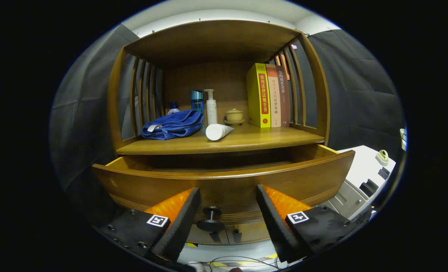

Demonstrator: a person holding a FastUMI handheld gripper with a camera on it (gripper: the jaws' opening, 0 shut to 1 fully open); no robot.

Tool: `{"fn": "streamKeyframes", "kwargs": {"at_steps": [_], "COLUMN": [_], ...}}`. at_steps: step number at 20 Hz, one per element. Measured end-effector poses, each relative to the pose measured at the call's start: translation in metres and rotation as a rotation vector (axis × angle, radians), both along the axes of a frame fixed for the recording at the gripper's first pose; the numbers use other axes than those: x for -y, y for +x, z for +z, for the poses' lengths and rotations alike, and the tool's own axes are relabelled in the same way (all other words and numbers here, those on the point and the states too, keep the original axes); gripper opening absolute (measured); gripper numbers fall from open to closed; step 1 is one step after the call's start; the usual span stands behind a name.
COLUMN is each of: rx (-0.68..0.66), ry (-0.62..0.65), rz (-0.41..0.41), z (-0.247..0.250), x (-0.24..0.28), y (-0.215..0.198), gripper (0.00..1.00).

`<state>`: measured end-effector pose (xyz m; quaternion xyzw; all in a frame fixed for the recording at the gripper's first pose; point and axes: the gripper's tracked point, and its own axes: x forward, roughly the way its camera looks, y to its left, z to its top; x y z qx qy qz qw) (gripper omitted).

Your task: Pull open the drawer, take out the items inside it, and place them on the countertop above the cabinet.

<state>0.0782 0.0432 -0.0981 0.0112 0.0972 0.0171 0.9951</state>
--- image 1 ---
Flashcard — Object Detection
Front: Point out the wooden cabinet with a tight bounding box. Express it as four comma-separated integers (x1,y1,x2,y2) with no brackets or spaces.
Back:
107,20,331,245

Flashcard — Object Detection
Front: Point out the white side cabinet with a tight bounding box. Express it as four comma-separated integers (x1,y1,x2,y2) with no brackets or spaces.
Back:
324,145,397,221

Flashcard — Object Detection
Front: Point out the wooden drawer with black knob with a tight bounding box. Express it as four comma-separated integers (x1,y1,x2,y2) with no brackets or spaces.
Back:
92,144,356,233

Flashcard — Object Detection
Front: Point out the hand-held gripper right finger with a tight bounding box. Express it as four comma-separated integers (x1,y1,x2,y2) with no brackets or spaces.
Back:
256,184,360,264

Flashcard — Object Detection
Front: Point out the wooden cabinet door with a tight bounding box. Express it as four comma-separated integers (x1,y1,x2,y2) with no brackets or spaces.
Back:
186,224,230,245
226,221,271,244

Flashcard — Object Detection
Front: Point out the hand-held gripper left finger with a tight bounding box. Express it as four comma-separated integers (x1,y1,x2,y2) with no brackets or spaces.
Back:
97,187,202,263

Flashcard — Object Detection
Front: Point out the wooden countertop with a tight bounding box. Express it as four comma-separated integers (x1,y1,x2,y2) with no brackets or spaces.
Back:
116,123,326,156

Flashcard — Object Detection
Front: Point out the beige lidded teacup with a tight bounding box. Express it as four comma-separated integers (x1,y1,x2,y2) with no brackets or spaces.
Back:
224,108,245,126

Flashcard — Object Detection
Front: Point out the orange and beige book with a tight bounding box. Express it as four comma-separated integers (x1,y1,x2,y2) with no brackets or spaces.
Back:
265,64,282,128

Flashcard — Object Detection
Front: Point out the brown book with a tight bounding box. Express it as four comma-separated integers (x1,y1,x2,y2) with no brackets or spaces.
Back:
276,66,291,127

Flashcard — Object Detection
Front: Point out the teal blue bottle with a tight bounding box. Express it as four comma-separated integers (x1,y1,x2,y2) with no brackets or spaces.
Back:
191,90,205,129

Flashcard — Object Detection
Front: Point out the yellow book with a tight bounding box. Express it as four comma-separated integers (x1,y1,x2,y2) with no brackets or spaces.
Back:
246,63,271,128

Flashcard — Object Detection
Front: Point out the black floor cable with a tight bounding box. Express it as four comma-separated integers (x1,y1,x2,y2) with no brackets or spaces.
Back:
209,256,281,270

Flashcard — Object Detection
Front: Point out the white pump bottle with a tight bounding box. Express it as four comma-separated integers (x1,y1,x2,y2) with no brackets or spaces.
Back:
204,89,218,126

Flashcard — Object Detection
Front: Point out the blue folded towel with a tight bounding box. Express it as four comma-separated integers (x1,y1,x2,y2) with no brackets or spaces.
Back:
141,110,205,141

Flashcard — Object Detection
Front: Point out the white and green cleanser tube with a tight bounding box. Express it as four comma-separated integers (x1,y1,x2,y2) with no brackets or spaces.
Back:
205,123,235,142

